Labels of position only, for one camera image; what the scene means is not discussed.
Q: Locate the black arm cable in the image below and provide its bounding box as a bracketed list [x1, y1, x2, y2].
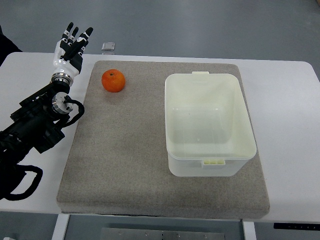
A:
[0, 94, 85, 201]

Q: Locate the black table control panel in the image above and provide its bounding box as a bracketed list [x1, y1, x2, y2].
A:
[273, 222, 320, 231]

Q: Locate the orange fruit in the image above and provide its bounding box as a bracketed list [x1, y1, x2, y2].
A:
[101, 69, 126, 93]

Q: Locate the small clear plastic object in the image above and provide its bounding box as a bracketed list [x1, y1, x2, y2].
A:
[101, 42, 116, 51]

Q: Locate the white left table leg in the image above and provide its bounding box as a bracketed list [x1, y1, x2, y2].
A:
[51, 213, 70, 240]

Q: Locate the white plastic box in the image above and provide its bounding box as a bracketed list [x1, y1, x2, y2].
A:
[164, 72, 257, 177]

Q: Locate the grey fabric mat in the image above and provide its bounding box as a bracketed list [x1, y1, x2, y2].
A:
[56, 60, 270, 219]

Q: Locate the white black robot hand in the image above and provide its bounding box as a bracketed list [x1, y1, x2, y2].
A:
[51, 22, 94, 86]

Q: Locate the white right table leg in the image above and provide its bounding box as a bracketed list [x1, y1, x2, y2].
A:
[242, 221, 257, 240]

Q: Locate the white table leg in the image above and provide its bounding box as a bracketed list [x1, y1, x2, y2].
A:
[51, 213, 70, 240]
[242, 221, 257, 240]

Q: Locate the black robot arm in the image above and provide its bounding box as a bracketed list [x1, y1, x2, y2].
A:
[0, 77, 82, 165]

